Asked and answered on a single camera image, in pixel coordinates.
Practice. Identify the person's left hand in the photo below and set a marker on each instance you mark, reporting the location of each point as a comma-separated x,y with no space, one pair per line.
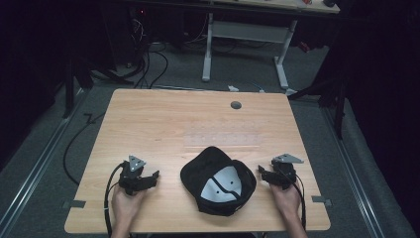
127,205

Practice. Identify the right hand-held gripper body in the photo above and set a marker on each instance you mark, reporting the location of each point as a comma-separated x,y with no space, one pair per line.
283,173

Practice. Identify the black baseball cap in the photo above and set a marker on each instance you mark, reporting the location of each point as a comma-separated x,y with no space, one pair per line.
218,181

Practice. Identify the white plug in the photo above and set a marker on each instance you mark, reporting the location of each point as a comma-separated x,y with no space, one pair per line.
232,88

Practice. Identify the person's right hand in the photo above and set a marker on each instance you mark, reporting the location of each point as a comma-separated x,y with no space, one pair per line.
286,200

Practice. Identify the grey tape strip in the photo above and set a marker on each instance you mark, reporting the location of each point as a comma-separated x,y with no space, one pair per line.
321,199
74,204

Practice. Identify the white metal frame desk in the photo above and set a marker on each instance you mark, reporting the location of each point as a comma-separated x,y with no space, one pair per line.
251,31

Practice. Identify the black metal stand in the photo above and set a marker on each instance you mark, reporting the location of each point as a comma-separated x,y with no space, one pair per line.
333,95
74,76

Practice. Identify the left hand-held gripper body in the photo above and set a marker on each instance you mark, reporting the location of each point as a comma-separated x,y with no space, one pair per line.
132,177

